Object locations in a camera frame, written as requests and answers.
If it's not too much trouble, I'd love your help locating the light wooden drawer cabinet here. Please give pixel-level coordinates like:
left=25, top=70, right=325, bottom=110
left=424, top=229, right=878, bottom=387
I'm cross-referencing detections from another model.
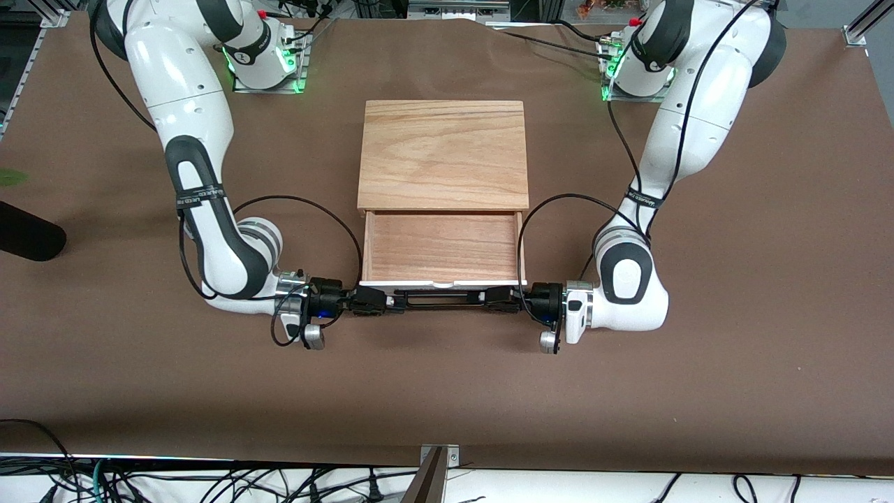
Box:
left=358, top=99, right=529, bottom=219

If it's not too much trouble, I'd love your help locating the silver metal edge bracket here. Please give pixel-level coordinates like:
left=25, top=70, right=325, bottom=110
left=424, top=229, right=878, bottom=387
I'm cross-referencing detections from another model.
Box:
left=420, top=444, right=460, bottom=467

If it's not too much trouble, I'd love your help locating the grey slanted strut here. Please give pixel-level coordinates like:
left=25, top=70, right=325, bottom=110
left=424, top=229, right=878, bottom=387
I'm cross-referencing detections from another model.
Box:
left=402, top=447, right=448, bottom=503

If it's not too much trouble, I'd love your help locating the short black table cable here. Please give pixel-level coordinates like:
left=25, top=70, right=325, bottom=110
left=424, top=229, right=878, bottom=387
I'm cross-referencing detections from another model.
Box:
left=555, top=20, right=615, bottom=44

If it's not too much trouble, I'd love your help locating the aluminium profile corner post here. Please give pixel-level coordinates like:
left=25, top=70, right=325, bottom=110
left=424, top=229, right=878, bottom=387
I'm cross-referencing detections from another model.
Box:
left=844, top=0, right=894, bottom=48

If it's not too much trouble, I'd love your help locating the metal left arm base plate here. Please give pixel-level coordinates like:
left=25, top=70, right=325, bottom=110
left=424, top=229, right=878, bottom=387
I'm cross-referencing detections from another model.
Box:
left=602, top=38, right=675, bottom=103

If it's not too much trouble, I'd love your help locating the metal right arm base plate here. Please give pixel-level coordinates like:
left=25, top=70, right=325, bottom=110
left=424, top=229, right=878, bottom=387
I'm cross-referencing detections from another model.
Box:
left=233, top=35, right=308, bottom=94

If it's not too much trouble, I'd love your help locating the black rounded blurry object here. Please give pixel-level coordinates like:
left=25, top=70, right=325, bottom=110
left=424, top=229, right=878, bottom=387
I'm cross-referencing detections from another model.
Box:
left=0, top=201, right=68, bottom=263

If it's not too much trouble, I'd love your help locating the white-front drawer with black handle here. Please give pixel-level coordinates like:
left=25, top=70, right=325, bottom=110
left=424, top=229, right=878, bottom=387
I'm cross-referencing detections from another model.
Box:
left=360, top=210, right=528, bottom=312

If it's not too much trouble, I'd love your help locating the silver metal frame box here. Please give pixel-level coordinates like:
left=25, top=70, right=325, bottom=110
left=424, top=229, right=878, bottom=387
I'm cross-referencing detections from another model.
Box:
left=407, top=0, right=512, bottom=22

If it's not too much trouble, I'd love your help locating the black looped floor cable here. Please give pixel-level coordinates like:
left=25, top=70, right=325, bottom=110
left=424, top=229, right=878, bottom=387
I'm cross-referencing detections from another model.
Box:
left=0, top=418, right=78, bottom=503

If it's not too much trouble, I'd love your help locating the long black table cable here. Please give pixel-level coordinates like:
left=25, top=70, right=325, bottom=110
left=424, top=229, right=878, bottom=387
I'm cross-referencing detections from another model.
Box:
left=497, top=29, right=610, bottom=59

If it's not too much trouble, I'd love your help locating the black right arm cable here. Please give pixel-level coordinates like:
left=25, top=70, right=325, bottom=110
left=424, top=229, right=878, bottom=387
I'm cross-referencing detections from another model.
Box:
left=89, top=0, right=365, bottom=348

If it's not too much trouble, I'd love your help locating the brown paper table cover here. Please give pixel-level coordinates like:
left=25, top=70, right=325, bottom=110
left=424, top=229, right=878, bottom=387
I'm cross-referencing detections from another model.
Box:
left=0, top=10, right=894, bottom=477

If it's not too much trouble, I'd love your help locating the aluminium profile rail with bracket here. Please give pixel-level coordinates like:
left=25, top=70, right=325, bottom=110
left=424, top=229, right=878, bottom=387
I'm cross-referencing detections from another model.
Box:
left=0, top=0, right=68, bottom=133

